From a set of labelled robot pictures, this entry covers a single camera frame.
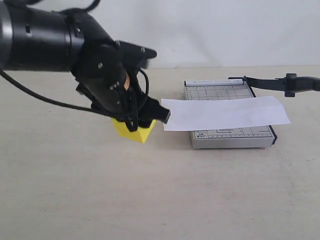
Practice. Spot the white paper strip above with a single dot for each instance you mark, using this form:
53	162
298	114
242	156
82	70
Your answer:
199	115

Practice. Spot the black cutter blade arm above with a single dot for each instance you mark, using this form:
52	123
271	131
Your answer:
290	84

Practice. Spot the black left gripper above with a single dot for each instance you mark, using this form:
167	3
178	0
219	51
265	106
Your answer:
111	74

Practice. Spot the yellow foam cube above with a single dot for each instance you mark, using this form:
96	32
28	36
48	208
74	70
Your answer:
139	136

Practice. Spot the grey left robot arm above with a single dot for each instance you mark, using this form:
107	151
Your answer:
72	41

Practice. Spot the grey paper cutter base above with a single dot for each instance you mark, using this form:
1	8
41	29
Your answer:
227	89

